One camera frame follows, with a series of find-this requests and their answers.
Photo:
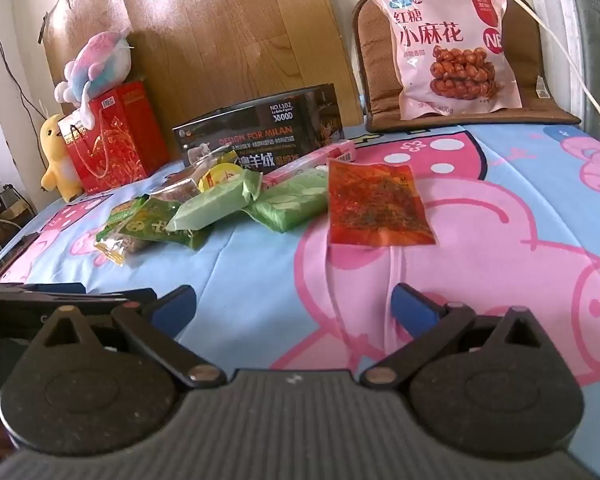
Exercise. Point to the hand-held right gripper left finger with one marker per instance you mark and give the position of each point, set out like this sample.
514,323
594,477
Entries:
172,306

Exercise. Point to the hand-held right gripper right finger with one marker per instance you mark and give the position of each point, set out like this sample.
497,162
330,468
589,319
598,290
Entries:
414,307

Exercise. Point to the gold-edged nut snack packet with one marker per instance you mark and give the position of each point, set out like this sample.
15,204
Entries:
111,251

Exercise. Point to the dark green snack packet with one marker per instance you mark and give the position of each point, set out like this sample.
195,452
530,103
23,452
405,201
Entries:
155,223

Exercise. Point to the small green snack packet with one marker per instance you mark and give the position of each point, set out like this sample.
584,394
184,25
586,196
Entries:
122,215

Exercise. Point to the red spicy snack packet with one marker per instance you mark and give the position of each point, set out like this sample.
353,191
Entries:
375,205

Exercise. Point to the light green snack packet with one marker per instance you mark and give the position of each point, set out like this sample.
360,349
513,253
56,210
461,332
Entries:
210,201
285,205

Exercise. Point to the brown snack packet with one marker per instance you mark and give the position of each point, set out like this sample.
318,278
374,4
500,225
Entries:
177,191

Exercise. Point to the round yellow snack packet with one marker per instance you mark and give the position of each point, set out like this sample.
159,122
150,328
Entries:
218,176

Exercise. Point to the long pink box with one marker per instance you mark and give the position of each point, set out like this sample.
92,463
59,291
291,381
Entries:
325,153

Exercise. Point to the black printed cardboard box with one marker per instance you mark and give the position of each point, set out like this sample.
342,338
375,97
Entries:
260,125

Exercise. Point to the cartoon pig printed blanket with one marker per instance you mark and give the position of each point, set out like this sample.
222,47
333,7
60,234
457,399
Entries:
260,265

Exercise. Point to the red gift bag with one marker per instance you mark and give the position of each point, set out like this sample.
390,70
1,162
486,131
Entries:
115,145

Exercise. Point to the yellow plush duck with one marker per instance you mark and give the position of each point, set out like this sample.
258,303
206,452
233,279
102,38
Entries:
55,152

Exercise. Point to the brown chair cushion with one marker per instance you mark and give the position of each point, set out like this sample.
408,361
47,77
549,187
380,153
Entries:
375,90

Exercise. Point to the pastel plush toy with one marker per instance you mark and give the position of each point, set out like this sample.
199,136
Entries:
97,60

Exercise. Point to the pink printed carton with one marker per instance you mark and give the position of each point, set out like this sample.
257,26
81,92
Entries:
445,35

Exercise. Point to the wooden board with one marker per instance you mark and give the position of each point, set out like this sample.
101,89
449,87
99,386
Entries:
220,35

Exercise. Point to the white-framed window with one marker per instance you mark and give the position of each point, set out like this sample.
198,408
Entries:
570,25

